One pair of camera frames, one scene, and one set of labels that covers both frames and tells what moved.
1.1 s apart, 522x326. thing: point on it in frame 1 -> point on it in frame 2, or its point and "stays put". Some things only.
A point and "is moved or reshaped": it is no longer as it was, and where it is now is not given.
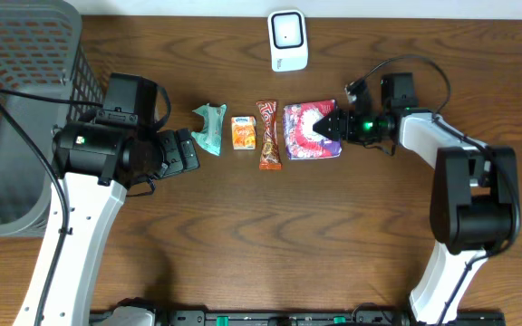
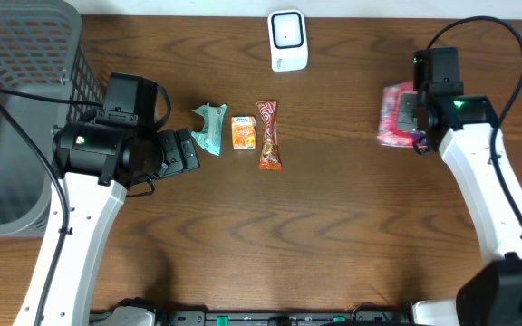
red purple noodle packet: (304, 141) is moved or reshaped
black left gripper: (170, 151) stays put
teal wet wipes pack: (209, 138) stays put
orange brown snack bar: (270, 158) stays put
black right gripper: (342, 125) -> (407, 114)
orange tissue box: (244, 129) stays put
